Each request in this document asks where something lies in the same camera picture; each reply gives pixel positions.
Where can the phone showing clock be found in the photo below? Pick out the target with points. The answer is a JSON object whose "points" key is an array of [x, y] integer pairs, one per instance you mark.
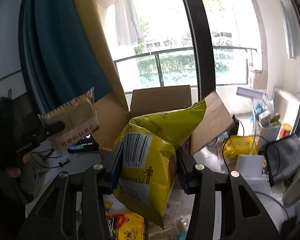
{"points": [[86, 145]]}

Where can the yellow snack bag with barcode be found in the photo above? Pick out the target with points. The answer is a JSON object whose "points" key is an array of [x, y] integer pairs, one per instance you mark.
{"points": [[149, 161]]}

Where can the black window frame post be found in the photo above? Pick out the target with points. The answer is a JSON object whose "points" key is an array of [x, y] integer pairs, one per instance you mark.
{"points": [[202, 45]]}

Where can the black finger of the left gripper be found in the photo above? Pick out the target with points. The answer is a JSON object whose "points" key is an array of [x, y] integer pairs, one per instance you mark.
{"points": [[55, 128]]}

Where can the yellow packet on table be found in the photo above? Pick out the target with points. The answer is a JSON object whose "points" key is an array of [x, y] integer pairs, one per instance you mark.
{"points": [[236, 145]]}

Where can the hanging white shirt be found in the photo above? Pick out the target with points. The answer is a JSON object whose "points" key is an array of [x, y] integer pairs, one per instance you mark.
{"points": [[128, 30]]}

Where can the white mesh organizer basket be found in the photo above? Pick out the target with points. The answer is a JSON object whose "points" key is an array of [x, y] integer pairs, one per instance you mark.
{"points": [[265, 135]]}

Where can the toast bread packet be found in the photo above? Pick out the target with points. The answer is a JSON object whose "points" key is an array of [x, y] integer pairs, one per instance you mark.
{"points": [[80, 118]]}

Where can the yellow red snack packet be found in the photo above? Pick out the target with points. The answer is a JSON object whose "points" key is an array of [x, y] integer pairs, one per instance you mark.
{"points": [[126, 226]]}

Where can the mustard yellow curtain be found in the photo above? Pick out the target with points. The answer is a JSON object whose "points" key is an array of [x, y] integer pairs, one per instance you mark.
{"points": [[90, 20]]}

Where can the brown cardboard box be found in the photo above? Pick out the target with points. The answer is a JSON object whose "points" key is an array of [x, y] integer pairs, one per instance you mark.
{"points": [[113, 117]]}

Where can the teal curtain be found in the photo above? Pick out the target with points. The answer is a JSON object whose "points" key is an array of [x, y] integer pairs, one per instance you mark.
{"points": [[61, 60]]}

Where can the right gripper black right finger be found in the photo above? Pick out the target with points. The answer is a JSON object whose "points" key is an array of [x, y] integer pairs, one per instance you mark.
{"points": [[198, 180]]}

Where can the left hand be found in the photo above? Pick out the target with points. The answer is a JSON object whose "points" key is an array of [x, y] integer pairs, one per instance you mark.
{"points": [[25, 179]]}

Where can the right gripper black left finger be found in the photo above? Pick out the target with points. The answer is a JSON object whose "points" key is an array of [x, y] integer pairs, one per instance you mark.
{"points": [[98, 180]]}

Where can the grey pouch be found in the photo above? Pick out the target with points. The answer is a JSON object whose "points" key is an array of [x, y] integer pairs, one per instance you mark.
{"points": [[283, 159]]}

